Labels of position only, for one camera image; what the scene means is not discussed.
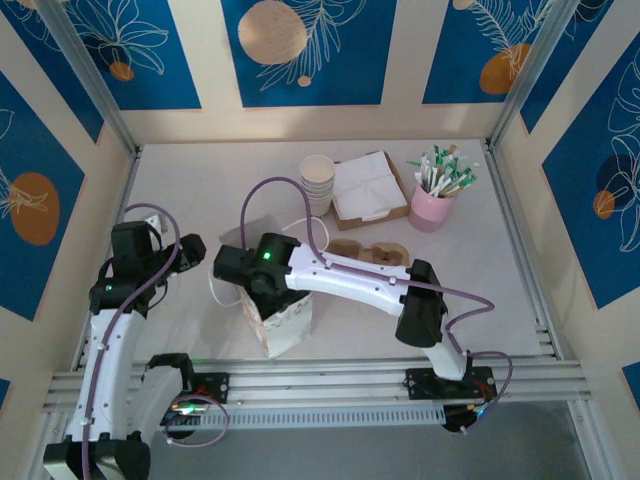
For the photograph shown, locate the aluminium frame post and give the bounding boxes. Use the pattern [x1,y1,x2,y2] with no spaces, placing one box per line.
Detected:
[37,0,141,156]
[487,0,596,151]

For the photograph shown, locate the aluminium table side rail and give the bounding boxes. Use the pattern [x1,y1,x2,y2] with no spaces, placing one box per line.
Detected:
[72,149,144,371]
[482,142,564,359]

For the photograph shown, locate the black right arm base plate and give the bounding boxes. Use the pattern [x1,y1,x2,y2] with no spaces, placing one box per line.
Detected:
[403,367,499,401]

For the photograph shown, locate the white paper napkin stack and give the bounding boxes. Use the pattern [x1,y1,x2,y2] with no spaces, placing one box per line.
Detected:
[332,151,409,221]

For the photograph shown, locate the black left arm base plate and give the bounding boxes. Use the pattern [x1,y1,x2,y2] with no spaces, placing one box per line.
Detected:
[189,372,231,406]

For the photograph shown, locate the brown cardboard napkin tray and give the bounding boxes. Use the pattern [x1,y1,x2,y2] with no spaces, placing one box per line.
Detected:
[329,151,412,232]

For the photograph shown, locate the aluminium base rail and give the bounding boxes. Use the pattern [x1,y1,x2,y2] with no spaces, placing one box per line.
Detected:
[42,357,594,414]

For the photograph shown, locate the pink holder cup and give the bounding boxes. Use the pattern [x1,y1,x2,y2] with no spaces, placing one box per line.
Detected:
[408,182,457,233]

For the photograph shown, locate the white paper bag rope handles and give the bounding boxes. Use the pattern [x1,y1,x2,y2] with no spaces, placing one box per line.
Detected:
[208,214,329,360]

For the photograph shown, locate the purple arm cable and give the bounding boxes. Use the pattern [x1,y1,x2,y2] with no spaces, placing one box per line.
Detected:
[239,177,515,435]
[82,202,231,480]

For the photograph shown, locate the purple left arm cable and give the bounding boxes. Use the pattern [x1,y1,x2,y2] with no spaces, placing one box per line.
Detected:
[82,202,231,480]

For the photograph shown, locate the grey slotted cable duct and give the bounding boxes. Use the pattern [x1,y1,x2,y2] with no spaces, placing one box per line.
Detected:
[149,404,446,434]

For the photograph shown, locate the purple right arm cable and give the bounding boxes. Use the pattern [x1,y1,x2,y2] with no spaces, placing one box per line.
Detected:
[239,177,515,435]

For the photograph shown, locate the brown cardboard cup carrier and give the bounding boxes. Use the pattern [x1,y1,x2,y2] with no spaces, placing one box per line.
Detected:
[324,237,412,275]

